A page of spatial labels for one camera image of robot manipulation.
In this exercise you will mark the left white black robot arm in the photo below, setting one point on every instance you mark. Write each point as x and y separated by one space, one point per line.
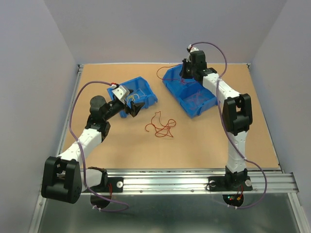
62 178

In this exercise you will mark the aluminium extrusion rail frame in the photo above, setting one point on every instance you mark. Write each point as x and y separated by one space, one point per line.
161 161

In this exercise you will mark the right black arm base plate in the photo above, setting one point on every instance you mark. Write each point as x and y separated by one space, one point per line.
221 184

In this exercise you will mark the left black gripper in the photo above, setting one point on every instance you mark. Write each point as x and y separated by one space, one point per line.
135 108

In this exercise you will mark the small blue plastic bin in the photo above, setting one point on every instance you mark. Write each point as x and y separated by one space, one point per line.
140 91

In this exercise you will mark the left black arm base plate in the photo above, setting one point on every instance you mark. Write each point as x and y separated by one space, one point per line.
109 185

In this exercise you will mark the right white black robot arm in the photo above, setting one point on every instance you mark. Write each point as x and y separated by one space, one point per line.
236 117

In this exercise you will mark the large blue divided bin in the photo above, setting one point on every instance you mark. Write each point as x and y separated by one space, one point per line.
192 97

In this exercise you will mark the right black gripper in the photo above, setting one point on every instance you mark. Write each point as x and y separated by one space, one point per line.
182 73

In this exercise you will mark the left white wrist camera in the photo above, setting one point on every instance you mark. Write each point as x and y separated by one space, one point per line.
121 92

